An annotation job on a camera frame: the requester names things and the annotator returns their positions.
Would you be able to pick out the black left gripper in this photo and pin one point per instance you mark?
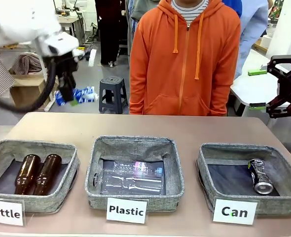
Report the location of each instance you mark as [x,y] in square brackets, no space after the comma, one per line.
[61,63]

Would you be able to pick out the brown glass bottle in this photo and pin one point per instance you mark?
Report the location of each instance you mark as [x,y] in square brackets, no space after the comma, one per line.
[48,170]
[28,170]

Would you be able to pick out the printed aluminium drink can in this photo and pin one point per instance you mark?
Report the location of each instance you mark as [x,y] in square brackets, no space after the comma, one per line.
[260,176]

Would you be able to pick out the small pink-label plastic bottle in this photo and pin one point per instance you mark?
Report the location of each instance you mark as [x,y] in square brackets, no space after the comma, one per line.
[140,166]

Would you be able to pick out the large clear plastic bottle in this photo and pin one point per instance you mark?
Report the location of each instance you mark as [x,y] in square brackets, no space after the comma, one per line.
[133,181]

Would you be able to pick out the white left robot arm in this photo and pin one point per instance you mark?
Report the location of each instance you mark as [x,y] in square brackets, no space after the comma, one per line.
[19,22]

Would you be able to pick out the grey fabric bottle basket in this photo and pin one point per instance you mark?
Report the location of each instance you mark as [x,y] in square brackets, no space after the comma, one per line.
[49,150]

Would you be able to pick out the grey fabric can basket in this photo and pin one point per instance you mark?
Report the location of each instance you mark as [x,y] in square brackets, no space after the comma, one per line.
[234,154]

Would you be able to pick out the grey fabric plastic basket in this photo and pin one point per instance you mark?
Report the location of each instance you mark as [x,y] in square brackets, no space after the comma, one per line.
[135,148]

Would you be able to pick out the white Can label card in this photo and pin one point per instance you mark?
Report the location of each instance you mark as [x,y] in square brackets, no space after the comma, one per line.
[234,211]

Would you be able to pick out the blue white plastic package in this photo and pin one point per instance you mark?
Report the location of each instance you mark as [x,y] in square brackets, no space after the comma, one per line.
[85,95]

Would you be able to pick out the white clothes table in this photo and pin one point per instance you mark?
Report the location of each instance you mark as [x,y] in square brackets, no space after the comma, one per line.
[44,71]

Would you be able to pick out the white rounded side table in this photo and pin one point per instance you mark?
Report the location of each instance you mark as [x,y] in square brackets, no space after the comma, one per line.
[249,86]

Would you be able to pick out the large cardboard box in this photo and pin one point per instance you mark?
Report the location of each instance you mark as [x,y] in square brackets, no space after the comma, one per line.
[29,86]

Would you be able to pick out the grey plastic stool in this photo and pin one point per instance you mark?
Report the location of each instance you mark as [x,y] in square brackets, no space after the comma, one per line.
[113,86]

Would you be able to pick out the plaid cloth heap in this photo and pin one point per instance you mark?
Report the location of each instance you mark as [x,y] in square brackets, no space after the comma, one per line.
[28,63]

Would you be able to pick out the white paper roll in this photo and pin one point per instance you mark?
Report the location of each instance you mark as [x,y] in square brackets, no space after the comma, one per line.
[267,40]

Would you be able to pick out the bystander in light blue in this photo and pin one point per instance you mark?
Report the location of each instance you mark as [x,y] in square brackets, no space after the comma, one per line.
[254,29]

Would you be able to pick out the white background work table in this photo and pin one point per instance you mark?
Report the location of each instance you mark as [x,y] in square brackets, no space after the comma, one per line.
[70,21]

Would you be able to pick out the bystander in black clothes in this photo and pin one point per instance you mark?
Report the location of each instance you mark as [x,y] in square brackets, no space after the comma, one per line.
[111,29]

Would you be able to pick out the person in orange hoodie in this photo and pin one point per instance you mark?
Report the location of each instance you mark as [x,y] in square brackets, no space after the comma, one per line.
[185,66]

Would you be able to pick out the grey hanging coat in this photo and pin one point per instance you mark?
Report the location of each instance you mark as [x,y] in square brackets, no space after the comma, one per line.
[138,12]

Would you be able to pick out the white Plastic label card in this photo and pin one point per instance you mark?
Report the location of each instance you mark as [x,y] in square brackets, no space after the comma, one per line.
[126,210]

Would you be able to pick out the white Bottle label card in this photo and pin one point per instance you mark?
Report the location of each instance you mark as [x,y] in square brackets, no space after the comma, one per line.
[5,212]

